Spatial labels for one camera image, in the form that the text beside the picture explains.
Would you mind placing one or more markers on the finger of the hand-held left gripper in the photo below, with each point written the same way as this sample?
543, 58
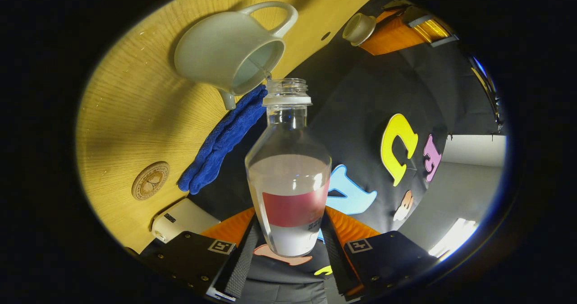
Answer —
396, 35

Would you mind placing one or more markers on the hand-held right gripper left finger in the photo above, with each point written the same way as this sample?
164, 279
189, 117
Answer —
243, 259

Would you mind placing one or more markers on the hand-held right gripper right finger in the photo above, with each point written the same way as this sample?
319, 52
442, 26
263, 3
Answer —
336, 259

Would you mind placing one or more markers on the clear plastic water bottle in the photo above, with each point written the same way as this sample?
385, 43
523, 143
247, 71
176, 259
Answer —
288, 182

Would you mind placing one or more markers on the round wooden coaster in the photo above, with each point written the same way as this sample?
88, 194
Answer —
151, 181

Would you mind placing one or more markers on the white ceramic teacup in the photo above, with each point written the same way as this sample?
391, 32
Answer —
212, 47

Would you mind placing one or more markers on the white toaster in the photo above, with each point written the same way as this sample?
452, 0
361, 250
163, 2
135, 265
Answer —
180, 218

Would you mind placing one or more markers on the blue towel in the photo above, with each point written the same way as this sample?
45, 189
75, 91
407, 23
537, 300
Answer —
216, 146

